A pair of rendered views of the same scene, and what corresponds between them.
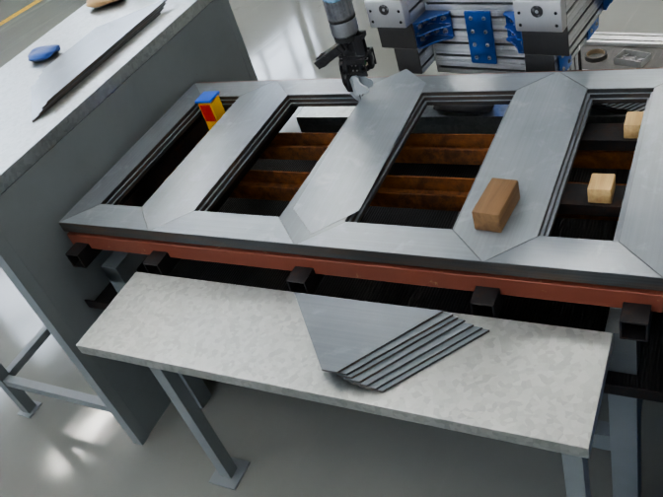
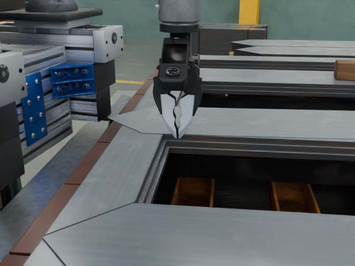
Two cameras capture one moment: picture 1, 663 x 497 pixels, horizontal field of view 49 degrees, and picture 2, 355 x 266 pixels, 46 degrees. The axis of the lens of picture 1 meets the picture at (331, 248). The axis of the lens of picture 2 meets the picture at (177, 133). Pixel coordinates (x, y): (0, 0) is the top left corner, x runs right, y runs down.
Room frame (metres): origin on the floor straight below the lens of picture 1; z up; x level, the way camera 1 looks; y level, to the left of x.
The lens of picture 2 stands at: (2.28, 0.43, 1.13)
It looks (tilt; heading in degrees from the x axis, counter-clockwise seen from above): 20 degrees down; 239
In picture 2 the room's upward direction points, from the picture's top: straight up
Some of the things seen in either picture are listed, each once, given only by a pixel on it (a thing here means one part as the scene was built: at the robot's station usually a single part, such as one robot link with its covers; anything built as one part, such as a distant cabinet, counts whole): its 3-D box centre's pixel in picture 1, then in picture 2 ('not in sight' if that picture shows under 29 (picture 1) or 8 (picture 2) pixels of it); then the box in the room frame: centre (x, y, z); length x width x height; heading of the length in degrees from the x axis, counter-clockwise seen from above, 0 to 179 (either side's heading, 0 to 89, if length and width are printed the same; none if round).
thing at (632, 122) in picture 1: (636, 124); not in sight; (1.41, -0.79, 0.79); 0.06 x 0.05 x 0.04; 143
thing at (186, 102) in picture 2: (359, 89); (187, 112); (1.88, -0.23, 0.89); 0.06 x 0.03 x 0.09; 53
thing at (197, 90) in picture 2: (347, 76); (189, 92); (1.89, -0.21, 0.94); 0.05 x 0.02 x 0.09; 143
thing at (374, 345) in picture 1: (370, 343); not in sight; (1.05, -0.01, 0.77); 0.45 x 0.20 x 0.04; 53
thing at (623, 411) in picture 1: (625, 420); not in sight; (0.95, -0.51, 0.34); 0.06 x 0.06 x 0.68; 53
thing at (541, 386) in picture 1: (312, 344); not in sight; (1.14, 0.11, 0.74); 1.20 x 0.26 x 0.03; 53
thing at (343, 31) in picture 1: (344, 26); (177, 11); (1.89, -0.24, 1.08); 0.08 x 0.08 x 0.05
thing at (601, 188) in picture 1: (601, 187); not in sight; (1.23, -0.61, 0.79); 0.06 x 0.05 x 0.04; 143
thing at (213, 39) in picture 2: not in sight; (226, 46); (-1.11, -4.06, 0.26); 1.20 x 0.80 x 0.53; 135
